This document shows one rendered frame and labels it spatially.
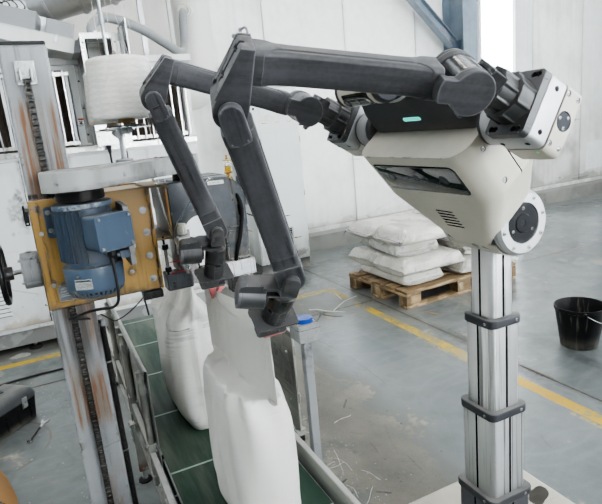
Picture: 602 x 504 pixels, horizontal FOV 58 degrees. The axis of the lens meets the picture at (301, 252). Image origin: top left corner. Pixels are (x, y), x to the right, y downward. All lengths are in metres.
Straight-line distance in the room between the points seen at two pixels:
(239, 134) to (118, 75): 0.66
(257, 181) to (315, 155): 5.44
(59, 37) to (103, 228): 2.79
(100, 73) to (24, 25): 2.69
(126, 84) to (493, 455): 1.35
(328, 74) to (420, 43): 6.42
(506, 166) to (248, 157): 0.55
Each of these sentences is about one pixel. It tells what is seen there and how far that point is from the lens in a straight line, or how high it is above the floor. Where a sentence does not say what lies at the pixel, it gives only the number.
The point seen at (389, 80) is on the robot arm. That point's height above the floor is 1.53.
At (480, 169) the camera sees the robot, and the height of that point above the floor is 1.35.
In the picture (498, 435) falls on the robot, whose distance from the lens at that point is 1.59.
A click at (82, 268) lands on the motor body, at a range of 1.49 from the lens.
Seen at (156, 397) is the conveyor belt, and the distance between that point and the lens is 2.51.
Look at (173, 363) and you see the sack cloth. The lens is 2.13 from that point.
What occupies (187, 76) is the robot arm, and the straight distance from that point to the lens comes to 1.37.
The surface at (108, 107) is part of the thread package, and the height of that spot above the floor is 1.56.
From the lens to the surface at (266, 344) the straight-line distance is 1.31.
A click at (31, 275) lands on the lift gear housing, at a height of 1.13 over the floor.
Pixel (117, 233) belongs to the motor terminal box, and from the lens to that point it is 1.41.
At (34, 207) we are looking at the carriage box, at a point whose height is 1.32.
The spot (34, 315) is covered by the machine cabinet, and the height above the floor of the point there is 0.27.
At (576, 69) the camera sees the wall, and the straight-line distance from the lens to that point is 9.25.
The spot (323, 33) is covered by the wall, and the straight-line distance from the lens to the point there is 6.55.
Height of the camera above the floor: 1.47
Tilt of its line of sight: 13 degrees down
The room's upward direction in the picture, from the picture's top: 5 degrees counter-clockwise
